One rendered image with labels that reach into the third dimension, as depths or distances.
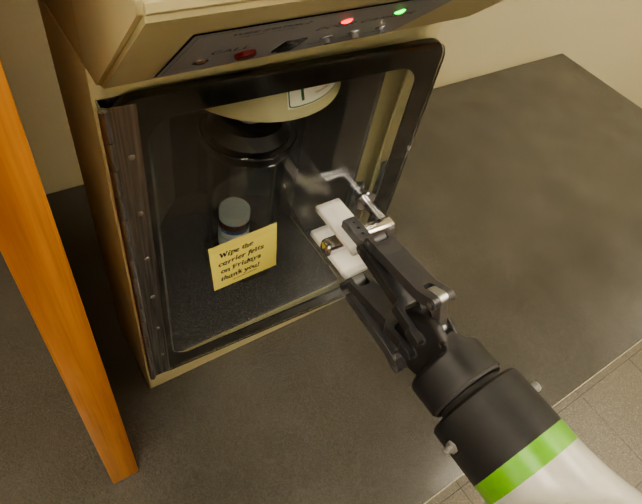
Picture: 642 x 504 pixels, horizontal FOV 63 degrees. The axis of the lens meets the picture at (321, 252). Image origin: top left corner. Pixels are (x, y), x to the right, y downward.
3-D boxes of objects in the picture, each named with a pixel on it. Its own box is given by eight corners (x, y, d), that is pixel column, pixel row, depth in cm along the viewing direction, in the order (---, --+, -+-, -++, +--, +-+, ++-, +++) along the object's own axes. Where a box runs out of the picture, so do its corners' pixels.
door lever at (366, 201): (301, 228, 58) (304, 212, 56) (370, 204, 62) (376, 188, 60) (326, 263, 55) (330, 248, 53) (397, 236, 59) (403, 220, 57)
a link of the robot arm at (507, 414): (495, 470, 38) (452, 503, 45) (592, 394, 43) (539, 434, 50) (441, 400, 41) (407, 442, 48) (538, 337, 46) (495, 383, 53)
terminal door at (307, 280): (153, 371, 65) (103, 96, 35) (354, 287, 78) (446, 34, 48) (156, 376, 65) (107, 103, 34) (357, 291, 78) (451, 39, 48)
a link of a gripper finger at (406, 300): (412, 349, 48) (419, 344, 47) (348, 251, 52) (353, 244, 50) (443, 332, 50) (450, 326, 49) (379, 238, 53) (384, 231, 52)
